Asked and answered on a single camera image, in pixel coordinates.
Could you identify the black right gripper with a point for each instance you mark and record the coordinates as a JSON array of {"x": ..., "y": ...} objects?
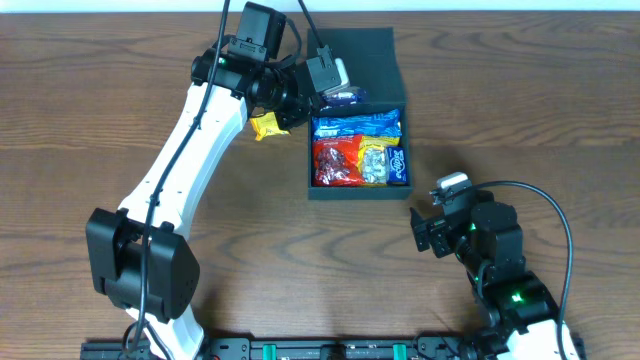
[{"x": 439, "y": 232}]

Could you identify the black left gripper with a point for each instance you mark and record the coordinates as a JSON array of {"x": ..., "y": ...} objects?
[{"x": 298, "y": 107}]

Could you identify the small yellow candy wrapper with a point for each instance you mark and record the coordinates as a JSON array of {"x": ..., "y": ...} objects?
[{"x": 266, "y": 125}]

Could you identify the blue Eclipse gum pack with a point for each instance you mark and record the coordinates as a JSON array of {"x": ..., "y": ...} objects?
[{"x": 397, "y": 166}]

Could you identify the yellow seed snack bag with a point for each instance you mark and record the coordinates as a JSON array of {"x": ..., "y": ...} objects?
[{"x": 372, "y": 159}]

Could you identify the red Hacks candy bag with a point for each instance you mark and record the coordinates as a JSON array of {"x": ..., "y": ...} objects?
[{"x": 335, "y": 162}]

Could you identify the blue wafer bar packet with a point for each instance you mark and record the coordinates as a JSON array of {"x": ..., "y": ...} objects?
[{"x": 386, "y": 124}]

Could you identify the dark blue snack bar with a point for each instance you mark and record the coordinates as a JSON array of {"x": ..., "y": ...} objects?
[{"x": 345, "y": 97}]

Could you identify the dark green box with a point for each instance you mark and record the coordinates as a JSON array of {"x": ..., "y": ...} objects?
[{"x": 370, "y": 60}]

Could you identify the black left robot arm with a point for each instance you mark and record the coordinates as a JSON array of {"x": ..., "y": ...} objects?
[{"x": 139, "y": 254}]

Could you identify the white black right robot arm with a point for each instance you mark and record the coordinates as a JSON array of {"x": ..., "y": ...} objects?
[{"x": 523, "y": 320}]

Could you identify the black aluminium mounting rail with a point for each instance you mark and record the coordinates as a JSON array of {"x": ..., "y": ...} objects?
[{"x": 424, "y": 347}]

